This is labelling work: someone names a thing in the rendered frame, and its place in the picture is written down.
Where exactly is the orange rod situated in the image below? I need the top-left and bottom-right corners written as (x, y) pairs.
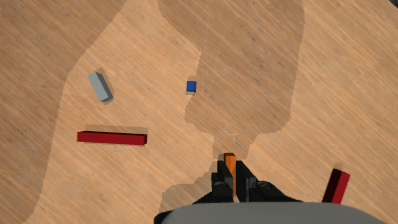
top-left (224, 153), bottom-right (236, 196)

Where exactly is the red rod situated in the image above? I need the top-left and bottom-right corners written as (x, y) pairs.
top-left (77, 131), bottom-right (147, 145)
top-left (322, 168), bottom-right (350, 204)

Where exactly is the small blue block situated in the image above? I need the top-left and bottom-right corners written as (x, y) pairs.
top-left (187, 81), bottom-right (196, 92)

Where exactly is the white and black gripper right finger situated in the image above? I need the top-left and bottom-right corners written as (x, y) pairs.
top-left (236, 160), bottom-right (304, 202)

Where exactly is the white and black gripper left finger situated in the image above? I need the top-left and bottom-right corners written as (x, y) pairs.
top-left (153, 160), bottom-right (234, 224)

